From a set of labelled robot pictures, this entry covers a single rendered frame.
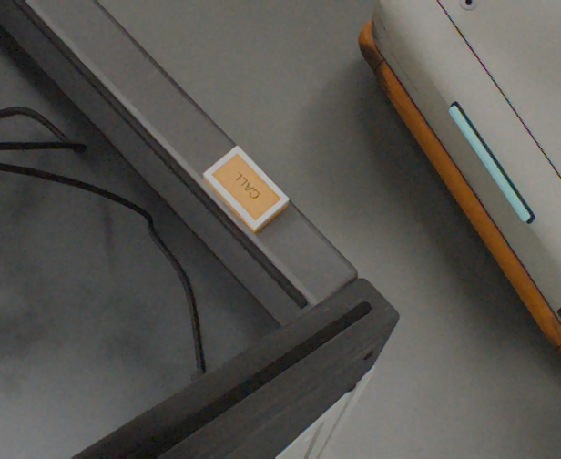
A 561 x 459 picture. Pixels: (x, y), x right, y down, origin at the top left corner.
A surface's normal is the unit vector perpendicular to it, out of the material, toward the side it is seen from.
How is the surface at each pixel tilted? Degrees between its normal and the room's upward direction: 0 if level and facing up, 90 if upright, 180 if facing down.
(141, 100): 0
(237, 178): 0
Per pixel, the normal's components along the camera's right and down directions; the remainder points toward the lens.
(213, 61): 0.04, -0.31
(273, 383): 0.53, -0.66
